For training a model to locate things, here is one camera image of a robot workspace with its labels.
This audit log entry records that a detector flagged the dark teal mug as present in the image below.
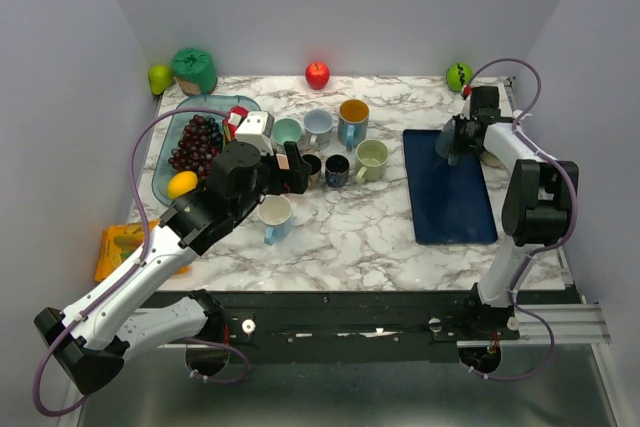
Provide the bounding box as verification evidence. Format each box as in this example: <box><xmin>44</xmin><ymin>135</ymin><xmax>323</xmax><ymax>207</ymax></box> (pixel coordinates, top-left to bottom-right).
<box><xmin>435</xmin><ymin>122</ymin><xmax>461</xmax><ymax>166</ymax></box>

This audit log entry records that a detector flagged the light blue faceted mug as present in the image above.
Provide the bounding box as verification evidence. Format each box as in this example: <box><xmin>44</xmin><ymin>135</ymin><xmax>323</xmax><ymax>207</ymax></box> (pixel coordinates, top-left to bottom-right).
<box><xmin>258</xmin><ymin>195</ymin><xmax>293</xmax><ymax>246</ymax></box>

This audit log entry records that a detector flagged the mint green mug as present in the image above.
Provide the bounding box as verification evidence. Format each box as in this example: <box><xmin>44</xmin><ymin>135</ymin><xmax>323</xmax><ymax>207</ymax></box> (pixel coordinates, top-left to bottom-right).
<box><xmin>272</xmin><ymin>118</ymin><xmax>303</xmax><ymax>146</ymax></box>

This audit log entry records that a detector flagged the brown patterned mug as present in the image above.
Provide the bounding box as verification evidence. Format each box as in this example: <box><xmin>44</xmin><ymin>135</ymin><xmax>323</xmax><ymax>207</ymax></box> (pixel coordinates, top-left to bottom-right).
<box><xmin>302</xmin><ymin>153</ymin><xmax>322</xmax><ymax>189</ymax></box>

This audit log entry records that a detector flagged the grey blue mug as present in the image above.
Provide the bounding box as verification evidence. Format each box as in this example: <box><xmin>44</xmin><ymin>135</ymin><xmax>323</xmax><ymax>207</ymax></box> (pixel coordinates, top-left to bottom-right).
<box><xmin>303</xmin><ymin>109</ymin><xmax>333</xmax><ymax>150</ymax></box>

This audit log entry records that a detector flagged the dark blue mug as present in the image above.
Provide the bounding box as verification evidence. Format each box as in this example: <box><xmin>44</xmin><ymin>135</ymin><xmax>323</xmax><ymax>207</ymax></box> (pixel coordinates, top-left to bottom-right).
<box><xmin>325</xmin><ymin>154</ymin><xmax>350</xmax><ymax>188</ymax></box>

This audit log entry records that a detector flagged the olive green mug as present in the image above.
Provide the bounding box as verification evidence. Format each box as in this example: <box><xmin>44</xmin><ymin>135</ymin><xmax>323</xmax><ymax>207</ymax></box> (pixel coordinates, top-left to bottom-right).
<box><xmin>356</xmin><ymin>139</ymin><xmax>390</xmax><ymax>184</ymax></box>

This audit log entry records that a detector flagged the blue butterfly mug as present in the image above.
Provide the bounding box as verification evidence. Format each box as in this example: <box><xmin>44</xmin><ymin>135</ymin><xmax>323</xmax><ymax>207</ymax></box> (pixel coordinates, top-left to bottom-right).
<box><xmin>338</xmin><ymin>99</ymin><xmax>370</xmax><ymax>152</ymax></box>

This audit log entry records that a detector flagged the pink mug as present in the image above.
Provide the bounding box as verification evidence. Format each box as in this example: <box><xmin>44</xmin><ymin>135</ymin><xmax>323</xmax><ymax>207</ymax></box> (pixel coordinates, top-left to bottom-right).
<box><xmin>276</xmin><ymin>154</ymin><xmax>290</xmax><ymax>171</ymax></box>

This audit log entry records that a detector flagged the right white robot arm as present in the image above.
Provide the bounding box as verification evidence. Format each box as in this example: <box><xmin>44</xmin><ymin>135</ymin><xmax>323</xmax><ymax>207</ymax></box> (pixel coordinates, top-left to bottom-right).
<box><xmin>437</xmin><ymin>86</ymin><xmax>579</xmax><ymax>339</ymax></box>

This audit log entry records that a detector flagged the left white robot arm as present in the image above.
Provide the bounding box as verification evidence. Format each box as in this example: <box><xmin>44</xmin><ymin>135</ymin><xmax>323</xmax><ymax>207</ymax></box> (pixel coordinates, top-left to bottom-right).
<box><xmin>34</xmin><ymin>140</ymin><xmax>310</xmax><ymax>395</ymax></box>

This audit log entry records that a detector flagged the cream soap pump bottle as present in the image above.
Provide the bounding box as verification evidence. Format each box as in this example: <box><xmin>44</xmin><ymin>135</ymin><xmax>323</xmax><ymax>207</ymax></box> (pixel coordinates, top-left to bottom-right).
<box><xmin>480</xmin><ymin>151</ymin><xmax>504</xmax><ymax>169</ymax></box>

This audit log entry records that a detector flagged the dark purple grapes bunch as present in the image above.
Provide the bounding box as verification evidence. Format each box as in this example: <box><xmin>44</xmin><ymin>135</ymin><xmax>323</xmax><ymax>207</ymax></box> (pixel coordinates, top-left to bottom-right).
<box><xmin>168</xmin><ymin>114</ymin><xmax>225</xmax><ymax>181</ymax></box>

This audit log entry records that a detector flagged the green striped ball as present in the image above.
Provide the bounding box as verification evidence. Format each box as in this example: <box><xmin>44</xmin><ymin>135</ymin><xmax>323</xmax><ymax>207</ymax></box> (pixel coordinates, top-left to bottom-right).
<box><xmin>445</xmin><ymin>62</ymin><xmax>473</xmax><ymax>93</ymax></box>

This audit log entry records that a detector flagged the yellow mango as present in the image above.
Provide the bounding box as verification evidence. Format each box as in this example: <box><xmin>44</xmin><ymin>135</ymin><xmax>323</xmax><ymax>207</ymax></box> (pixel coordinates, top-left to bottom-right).
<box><xmin>167</xmin><ymin>170</ymin><xmax>199</xmax><ymax>200</ymax></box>

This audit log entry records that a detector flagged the red dragon fruit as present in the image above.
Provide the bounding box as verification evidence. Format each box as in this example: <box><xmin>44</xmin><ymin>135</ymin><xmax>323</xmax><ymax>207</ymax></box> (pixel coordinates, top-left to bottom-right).
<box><xmin>229</xmin><ymin>105</ymin><xmax>249</xmax><ymax>120</ymax></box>

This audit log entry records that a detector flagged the teal transparent fruit tray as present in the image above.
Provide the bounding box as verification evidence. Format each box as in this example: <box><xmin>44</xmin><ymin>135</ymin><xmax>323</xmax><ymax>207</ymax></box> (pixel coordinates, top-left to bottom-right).
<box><xmin>151</xmin><ymin>93</ymin><xmax>264</xmax><ymax>208</ymax></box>

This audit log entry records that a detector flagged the dark blue tray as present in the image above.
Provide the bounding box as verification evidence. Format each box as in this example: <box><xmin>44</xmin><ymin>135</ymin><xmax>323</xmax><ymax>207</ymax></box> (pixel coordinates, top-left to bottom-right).
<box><xmin>402</xmin><ymin>129</ymin><xmax>498</xmax><ymax>245</ymax></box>

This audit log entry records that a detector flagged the green pear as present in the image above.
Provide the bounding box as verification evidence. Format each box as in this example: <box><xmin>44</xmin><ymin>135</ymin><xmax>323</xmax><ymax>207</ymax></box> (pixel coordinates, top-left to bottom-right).
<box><xmin>148</xmin><ymin>64</ymin><xmax>174</xmax><ymax>96</ymax></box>

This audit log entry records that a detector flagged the red apple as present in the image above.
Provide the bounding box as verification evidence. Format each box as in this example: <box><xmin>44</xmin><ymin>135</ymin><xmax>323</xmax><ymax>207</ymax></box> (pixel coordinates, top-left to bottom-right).
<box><xmin>305</xmin><ymin>62</ymin><xmax>331</xmax><ymax>90</ymax></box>

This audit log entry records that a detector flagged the orange snack bag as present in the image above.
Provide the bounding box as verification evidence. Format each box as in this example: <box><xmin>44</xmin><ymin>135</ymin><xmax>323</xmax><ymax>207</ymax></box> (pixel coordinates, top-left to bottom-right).
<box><xmin>93</xmin><ymin>222</ymin><xmax>190</xmax><ymax>282</ymax></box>

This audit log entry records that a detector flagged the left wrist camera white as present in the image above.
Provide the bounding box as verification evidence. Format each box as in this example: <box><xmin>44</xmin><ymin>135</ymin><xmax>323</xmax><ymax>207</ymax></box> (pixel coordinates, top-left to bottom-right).
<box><xmin>229</xmin><ymin>111</ymin><xmax>275</xmax><ymax>155</ymax></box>

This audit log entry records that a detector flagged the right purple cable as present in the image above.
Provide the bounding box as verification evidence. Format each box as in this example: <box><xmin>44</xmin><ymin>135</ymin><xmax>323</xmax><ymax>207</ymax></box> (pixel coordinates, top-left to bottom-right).
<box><xmin>459</xmin><ymin>57</ymin><xmax>581</xmax><ymax>382</ymax></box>

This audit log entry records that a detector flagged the purple cable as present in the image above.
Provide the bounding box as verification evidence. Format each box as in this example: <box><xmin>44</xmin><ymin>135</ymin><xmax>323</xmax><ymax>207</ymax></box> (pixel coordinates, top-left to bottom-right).
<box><xmin>32</xmin><ymin>106</ymin><xmax>234</xmax><ymax>418</ymax></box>
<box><xmin>459</xmin><ymin>57</ymin><xmax>581</xmax><ymax>382</ymax></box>

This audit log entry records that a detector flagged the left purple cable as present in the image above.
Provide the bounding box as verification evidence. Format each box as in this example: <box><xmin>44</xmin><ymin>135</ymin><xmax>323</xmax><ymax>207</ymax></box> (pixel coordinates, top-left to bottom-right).
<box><xmin>32</xmin><ymin>106</ymin><xmax>234</xmax><ymax>418</ymax></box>

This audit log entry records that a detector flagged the black table front rail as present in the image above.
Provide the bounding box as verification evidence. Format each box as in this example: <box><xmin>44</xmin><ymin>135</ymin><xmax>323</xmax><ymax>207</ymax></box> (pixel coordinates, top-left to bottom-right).
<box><xmin>144</xmin><ymin>289</ymin><xmax>521</xmax><ymax>366</ymax></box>

